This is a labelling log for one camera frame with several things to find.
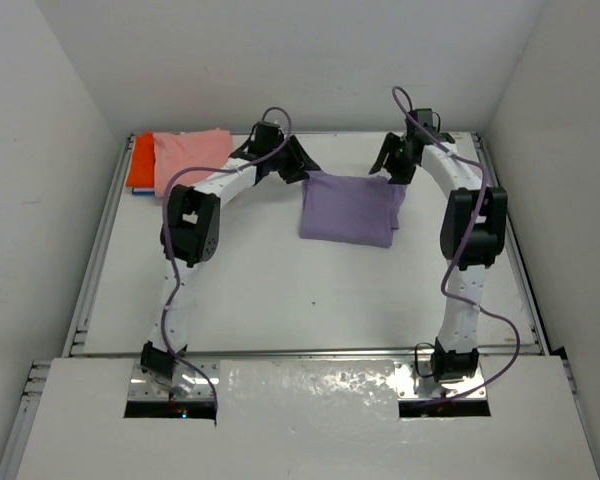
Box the purple t-shirt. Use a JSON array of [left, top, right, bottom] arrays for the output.
[[299, 172, 406, 248]]

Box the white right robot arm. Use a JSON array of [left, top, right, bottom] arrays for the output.
[[370, 109, 508, 382]]

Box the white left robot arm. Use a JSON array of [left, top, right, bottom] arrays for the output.
[[140, 121, 320, 380]]

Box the folded pink t-shirt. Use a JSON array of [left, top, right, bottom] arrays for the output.
[[153, 129, 233, 197]]

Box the folded orange t-shirt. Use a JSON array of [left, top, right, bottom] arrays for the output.
[[125, 132, 155, 189]]

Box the white foam front cover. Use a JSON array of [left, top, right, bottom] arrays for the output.
[[18, 357, 597, 479]]

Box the aluminium front table rail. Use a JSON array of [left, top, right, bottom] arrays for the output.
[[68, 343, 544, 359]]

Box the aluminium table rail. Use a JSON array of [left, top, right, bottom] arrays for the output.
[[68, 343, 544, 359], [61, 134, 135, 358], [471, 132, 551, 356]]

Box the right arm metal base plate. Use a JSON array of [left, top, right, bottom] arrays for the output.
[[394, 357, 487, 402]]

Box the aluminium right table rail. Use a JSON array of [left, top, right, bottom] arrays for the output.
[[471, 132, 551, 356]]

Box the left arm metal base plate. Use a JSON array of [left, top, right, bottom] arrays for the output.
[[127, 363, 220, 402]]

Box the aluminium left table rail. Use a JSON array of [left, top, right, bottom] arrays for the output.
[[61, 134, 135, 358]]

